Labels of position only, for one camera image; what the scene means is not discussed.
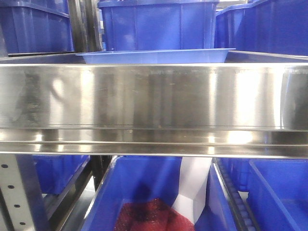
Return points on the blue plastic tray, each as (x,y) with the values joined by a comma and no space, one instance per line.
(216,55)

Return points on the blue crate upper left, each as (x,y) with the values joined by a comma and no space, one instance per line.
(36,26)

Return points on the blue crate lower right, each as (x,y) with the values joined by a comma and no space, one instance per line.
(277,190)

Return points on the grey perforated shelf post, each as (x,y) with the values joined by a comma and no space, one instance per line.
(20,190)

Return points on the red mesh cloth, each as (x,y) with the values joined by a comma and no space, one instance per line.
(154,215)

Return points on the blue crate upper middle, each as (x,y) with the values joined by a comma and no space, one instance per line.
(131,25)

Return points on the blue crate lower middle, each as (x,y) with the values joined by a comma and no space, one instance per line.
(132,179)

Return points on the blue crate upper right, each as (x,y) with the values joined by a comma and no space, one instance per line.
(272,26)

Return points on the white paper sheet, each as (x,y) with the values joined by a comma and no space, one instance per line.
(191,198)

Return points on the blue crate lower left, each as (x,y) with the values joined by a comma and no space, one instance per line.
(55,171)

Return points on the blue crate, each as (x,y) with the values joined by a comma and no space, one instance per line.
(277,190)
(272,26)
(131,25)
(55,171)
(132,179)
(36,26)

